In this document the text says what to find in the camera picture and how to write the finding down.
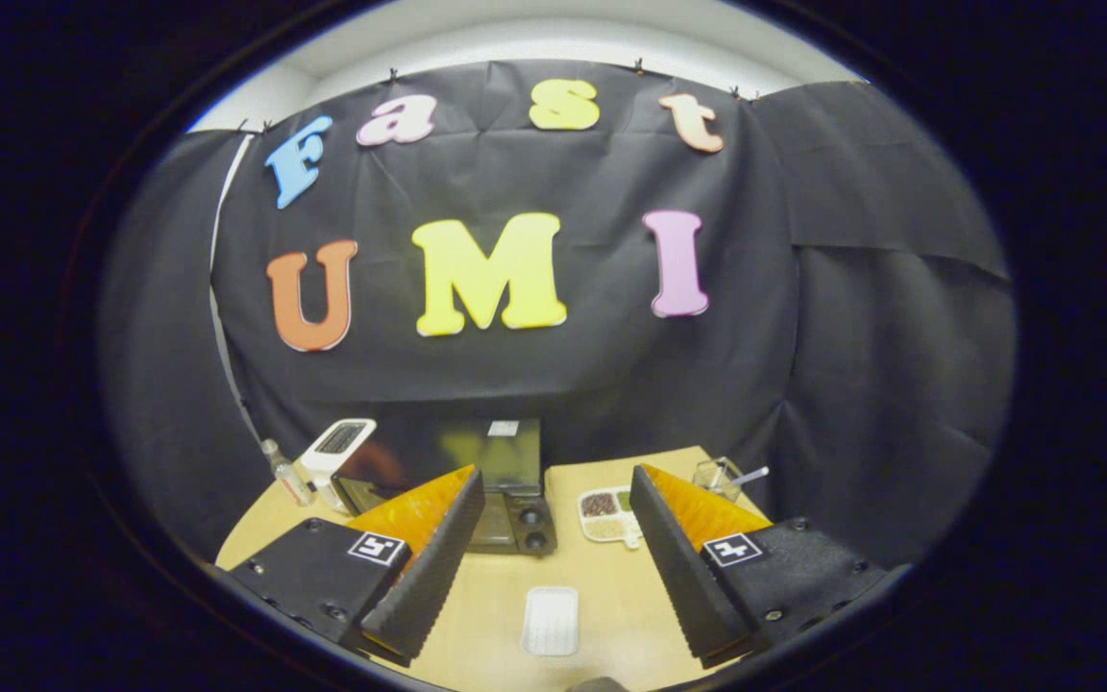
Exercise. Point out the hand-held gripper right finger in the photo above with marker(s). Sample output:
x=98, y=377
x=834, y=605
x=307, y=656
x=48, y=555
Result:
x=678, y=567

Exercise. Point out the metal spoon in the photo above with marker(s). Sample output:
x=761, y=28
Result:
x=755, y=474

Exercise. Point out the white rectangular tray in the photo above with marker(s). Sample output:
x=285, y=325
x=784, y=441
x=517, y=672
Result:
x=550, y=620

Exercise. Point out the white bread toaster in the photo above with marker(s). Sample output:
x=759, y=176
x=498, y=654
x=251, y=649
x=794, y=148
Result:
x=337, y=440

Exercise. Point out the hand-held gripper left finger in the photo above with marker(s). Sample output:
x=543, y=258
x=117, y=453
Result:
x=438, y=567

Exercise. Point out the black toaster oven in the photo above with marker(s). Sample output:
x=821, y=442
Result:
x=525, y=524

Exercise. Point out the white divided dish with beans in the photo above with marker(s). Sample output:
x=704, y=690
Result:
x=602, y=527

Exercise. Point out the clear glass bottle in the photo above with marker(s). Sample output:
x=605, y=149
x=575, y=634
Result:
x=286, y=473

